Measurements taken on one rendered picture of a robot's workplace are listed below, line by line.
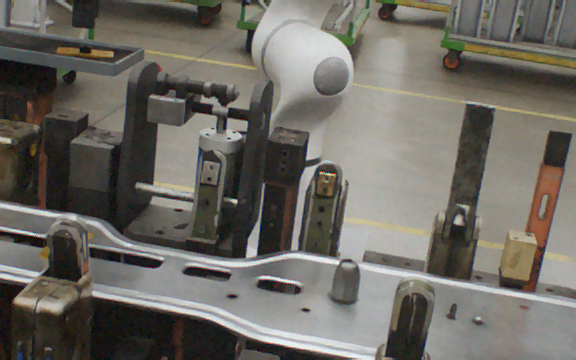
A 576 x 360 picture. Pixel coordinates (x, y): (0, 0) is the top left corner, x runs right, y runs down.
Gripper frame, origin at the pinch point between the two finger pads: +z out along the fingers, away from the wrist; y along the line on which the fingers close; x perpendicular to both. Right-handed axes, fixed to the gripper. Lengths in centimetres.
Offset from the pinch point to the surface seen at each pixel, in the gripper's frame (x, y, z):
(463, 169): 50, 35, 9
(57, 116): -2.4, 13.3, 12.1
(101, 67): 3.1, 7.6, 5.9
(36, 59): -6.5, 4.6, 6.2
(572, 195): 245, -273, 122
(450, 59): 277, -583, 112
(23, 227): -4.5, 30.1, 21.8
